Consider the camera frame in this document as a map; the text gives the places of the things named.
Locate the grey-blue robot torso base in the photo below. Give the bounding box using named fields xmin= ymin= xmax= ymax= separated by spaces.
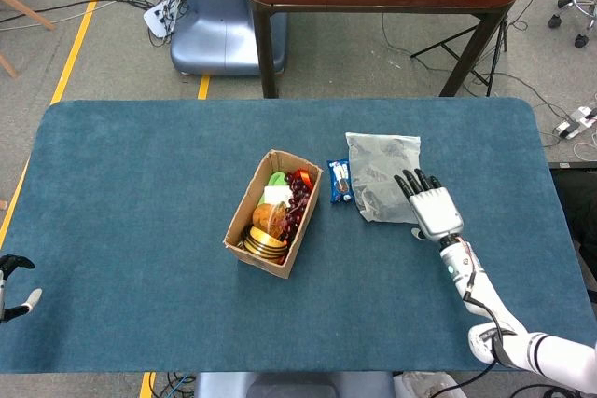
xmin=193 ymin=371 xmax=396 ymax=398

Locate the round gold tin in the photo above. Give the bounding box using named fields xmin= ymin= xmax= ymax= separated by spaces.
xmin=242 ymin=225 xmax=290 ymax=265

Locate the blue felt table mat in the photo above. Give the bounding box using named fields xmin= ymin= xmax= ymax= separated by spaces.
xmin=0 ymin=98 xmax=593 ymax=375

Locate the white floor power strip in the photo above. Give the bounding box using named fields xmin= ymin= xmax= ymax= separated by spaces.
xmin=553 ymin=106 xmax=597 ymax=141

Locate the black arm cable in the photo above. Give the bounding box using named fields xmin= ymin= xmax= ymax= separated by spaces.
xmin=417 ymin=269 xmax=514 ymax=397

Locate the slanted wooden pole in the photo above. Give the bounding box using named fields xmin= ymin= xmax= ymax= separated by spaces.
xmin=0 ymin=0 xmax=57 ymax=31

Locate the white power strip with plugs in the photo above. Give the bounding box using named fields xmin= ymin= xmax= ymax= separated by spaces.
xmin=143 ymin=0 xmax=181 ymax=38

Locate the grey translucent plastic bag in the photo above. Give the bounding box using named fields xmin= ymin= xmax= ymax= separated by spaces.
xmin=344 ymin=130 xmax=423 ymax=226

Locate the black bulky object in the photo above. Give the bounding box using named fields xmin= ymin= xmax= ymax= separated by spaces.
xmin=548 ymin=161 xmax=597 ymax=306

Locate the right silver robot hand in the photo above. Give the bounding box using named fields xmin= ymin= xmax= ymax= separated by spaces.
xmin=393 ymin=168 xmax=465 ymax=243

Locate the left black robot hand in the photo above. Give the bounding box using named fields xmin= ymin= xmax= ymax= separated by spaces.
xmin=0 ymin=254 xmax=43 ymax=324

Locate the open brown cardboard box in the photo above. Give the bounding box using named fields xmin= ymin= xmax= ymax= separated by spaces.
xmin=222 ymin=149 xmax=326 ymax=281

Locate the black tripod stand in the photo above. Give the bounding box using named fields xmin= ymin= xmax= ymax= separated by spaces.
xmin=410 ymin=0 xmax=549 ymax=97

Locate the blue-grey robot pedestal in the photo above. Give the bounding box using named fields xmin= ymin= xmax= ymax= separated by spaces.
xmin=170 ymin=0 xmax=288 ymax=76

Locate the orange fruit jelly cup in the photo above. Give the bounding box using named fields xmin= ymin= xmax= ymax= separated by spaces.
xmin=251 ymin=201 xmax=289 ymax=239

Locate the bunch of dark red grapes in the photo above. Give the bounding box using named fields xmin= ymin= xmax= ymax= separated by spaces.
xmin=278 ymin=172 xmax=312 ymax=243

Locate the blue cookie snack pack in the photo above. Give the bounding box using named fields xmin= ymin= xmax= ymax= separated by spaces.
xmin=326 ymin=158 xmax=352 ymax=206

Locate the orange ribbon packet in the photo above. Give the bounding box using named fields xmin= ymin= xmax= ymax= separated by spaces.
xmin=294 ymin=168 xmax=318 ymax=189

